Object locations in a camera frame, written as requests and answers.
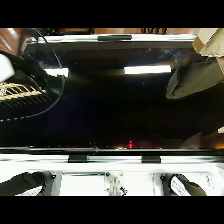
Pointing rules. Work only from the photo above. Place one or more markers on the beige garment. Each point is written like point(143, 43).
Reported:
point(210, 43)

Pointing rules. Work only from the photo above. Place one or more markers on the brown clothes hanger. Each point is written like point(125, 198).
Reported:
point(20, 90)

